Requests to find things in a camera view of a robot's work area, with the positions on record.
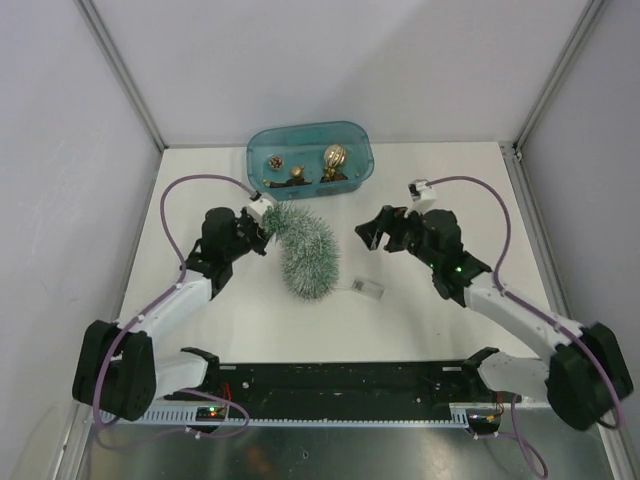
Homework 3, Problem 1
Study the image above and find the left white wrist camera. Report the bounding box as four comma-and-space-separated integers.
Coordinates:
246, 191, 277, 222

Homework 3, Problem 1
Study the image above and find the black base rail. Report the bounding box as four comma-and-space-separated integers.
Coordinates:
164, 357, 522, 421

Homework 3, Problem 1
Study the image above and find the small frosted christmas tree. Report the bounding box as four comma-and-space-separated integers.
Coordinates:
262, 202, 340, 302

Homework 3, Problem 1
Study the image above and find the small gold ball ornament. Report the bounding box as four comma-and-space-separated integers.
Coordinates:
291, 166, 304, 178

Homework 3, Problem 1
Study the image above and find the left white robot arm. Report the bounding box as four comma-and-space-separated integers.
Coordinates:
72, 198, 275, 421

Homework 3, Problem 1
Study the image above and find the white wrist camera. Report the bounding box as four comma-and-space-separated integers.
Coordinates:
246, 191, 277, 222
405, 180, 438, 218

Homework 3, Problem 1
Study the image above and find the right aluminium corner post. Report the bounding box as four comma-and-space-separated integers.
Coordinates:
512, 0, 610, 151

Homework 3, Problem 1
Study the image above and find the teal plastic container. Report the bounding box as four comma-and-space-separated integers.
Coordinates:
246, 121, 375, 201

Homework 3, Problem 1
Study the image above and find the aluminium corner post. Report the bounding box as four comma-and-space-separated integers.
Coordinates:
512, 0, 610, 151
74, 0, 167, 154

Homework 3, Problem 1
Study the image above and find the gold striped bauble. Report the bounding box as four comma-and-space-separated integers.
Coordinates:
323, 144, 348, 170

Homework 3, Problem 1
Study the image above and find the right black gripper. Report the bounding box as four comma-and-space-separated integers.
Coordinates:
355, 204, 440, 270

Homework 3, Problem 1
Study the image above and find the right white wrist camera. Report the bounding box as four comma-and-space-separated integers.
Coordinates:
405, 180, 438, 218

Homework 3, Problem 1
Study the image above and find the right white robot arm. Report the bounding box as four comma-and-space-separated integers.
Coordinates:
355, 205, 634, 431

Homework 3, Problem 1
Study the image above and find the small pine cone ornament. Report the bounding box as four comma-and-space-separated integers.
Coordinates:
268, 156, 284, 171

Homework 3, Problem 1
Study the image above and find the left aluminium corner post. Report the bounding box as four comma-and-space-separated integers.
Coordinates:
74, 0, 167, 154

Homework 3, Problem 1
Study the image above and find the grey slotted cable duct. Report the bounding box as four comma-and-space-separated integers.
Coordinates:
99, 402, 501, 428

